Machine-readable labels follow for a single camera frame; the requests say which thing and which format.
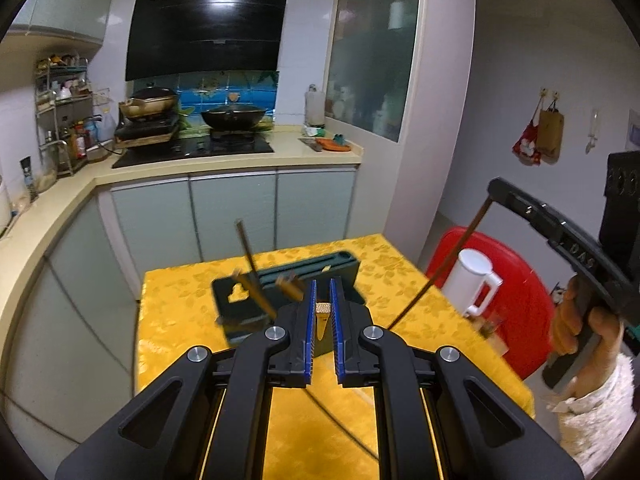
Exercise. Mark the black gas cooktop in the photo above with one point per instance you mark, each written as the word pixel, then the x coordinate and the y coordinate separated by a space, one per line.
pixel 200 152

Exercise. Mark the yellow floral tablecloth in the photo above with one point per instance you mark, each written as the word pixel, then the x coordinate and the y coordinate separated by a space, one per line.
pixel 175 320

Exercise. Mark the pale wooden chopstick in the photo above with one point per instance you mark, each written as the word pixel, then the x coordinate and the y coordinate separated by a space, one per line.
pixel 322 312

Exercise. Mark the dark green utensil holder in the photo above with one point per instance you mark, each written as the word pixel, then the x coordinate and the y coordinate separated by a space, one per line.
pixel 345 270

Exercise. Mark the frosted glass window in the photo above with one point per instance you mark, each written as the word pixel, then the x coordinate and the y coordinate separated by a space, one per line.
pixel 370 50

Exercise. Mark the pale green wall cabinets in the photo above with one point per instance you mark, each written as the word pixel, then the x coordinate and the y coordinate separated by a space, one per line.
pixel 65 5

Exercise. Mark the blue tile backsplash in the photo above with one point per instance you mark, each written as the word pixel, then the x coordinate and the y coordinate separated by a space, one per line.
pixel 200 95

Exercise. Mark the black induction cooker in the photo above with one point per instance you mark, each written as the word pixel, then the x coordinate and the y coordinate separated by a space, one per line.
pixel 145 132

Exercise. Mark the brown hanging bag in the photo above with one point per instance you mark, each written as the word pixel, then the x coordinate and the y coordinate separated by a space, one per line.
pixel 550 135

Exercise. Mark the white electric kettle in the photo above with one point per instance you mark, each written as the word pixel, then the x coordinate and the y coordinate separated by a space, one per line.
pixel 472 280

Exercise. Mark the brown wooden chopstick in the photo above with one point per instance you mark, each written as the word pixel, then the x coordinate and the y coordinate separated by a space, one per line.
pixel 290 287

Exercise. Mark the white plastic jug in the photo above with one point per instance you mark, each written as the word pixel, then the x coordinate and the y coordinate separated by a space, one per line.
pixel 105 130

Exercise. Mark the black range hood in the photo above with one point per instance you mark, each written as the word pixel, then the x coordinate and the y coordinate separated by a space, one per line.
pixel 205 35

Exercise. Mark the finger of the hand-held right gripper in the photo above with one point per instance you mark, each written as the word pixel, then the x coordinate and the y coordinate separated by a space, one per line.
pixel 525 205

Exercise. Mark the black and white packet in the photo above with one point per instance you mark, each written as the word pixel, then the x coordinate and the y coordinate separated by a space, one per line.
pixel 28 177

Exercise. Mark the person's right forearm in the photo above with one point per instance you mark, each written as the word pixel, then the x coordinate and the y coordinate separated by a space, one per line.
pixel 595 425

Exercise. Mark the light wooden chopstick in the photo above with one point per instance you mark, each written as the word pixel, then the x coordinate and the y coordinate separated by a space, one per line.
pixel 242 280

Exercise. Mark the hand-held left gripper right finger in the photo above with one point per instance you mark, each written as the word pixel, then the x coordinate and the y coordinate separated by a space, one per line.
pixel 336 330

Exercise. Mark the person's right hand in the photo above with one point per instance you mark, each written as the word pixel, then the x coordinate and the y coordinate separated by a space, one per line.
pixel 605 345

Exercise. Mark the black wok with lid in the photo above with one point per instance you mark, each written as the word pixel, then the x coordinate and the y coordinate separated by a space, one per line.
pixel 232 117

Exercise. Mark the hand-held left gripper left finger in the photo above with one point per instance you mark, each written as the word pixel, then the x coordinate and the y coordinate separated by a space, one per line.
pixel 311 330

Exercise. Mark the reddish brown chopstick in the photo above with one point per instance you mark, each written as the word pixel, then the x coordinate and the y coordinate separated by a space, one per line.
pixel 248 250

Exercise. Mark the small glass cup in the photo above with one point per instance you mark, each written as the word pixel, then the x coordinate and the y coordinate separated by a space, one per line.
pixel 492 325

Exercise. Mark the dark brown chopstick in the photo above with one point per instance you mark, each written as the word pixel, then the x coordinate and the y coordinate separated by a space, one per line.
pixel 445 260

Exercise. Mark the brown frying pan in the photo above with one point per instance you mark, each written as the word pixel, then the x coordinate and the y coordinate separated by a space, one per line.
pixel 150 102

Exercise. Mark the metal spice rack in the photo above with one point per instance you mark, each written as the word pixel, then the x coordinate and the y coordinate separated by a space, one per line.
pixel 60 110

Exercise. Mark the clear plastic bottle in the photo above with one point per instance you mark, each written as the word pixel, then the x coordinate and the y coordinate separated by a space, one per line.
pixel 315 107

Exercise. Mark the red plastic chair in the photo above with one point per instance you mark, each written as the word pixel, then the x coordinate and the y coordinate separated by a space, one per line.
pixel 520 310

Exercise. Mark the kitchen counter with cabinets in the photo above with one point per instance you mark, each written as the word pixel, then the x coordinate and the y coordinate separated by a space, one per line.
pixel 150 220

